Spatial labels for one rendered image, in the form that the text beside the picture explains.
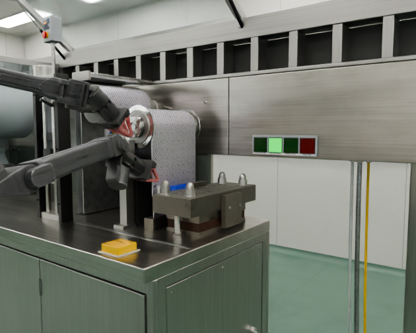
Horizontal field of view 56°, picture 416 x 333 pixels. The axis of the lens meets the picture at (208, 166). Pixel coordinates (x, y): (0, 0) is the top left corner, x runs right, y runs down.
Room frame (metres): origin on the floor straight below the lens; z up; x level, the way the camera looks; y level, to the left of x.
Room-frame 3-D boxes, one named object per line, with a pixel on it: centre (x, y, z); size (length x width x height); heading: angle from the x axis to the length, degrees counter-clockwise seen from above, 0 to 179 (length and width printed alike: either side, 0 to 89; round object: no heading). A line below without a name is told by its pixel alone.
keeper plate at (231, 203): (1.34, -0.08, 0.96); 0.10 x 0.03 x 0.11; 144
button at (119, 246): (1.08, 0.25, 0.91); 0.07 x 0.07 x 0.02; 54
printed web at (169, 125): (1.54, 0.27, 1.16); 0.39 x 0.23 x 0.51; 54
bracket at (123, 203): (1.35, 0.29, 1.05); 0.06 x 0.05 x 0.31; 144
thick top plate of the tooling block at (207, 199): (1.38, 0.00, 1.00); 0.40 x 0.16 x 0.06; 144
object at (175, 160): (1.42, 0.12, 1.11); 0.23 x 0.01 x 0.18; 144
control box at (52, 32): (1.71, 0.67, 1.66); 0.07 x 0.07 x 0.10; 47
